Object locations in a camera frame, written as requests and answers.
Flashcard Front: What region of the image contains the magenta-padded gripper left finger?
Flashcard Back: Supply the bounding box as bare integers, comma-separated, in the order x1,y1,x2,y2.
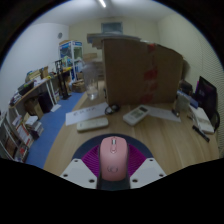
59,143,103,189

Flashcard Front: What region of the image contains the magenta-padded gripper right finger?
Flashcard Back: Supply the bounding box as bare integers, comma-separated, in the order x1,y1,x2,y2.
126,143,167,189

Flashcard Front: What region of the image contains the pink computer mouse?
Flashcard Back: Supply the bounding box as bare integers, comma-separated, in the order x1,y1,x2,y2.
98,135,129,183

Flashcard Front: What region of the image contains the dark blue round mouse pad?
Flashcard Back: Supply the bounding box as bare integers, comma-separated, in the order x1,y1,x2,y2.
71,133,154,161

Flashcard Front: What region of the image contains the beige flat remote control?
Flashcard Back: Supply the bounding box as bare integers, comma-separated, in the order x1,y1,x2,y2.
76,116,110,132

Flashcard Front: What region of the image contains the white remote control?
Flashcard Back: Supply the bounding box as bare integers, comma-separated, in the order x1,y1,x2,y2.
122,104,151,127

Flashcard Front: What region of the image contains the shelf unit with books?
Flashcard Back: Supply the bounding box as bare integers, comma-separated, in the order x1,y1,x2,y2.
0,109,44,163

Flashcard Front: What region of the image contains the white book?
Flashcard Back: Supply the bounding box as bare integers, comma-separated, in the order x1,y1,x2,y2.
189,103,215,135

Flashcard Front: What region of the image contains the clear plastic container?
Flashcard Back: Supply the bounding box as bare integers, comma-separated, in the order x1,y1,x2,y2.
174,90,191,113

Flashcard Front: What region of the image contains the black floor stand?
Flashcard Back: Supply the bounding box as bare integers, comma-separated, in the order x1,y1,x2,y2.
54,59,72,100

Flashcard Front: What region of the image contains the clear plastic jar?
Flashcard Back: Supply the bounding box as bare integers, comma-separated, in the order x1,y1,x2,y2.
82,63,100,100

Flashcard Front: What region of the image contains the cluttered side desk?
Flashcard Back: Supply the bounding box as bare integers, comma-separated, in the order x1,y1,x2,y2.
9,66,73,114

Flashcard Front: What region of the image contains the black monitor screen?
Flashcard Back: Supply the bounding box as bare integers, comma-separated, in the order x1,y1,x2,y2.
194,75,218,118

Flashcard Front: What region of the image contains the large brown cardboard box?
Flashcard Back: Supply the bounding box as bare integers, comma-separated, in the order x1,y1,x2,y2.
87,32,184,107

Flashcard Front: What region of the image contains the glass door display cabinet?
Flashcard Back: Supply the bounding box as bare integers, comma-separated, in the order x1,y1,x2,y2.
59,39,84,83

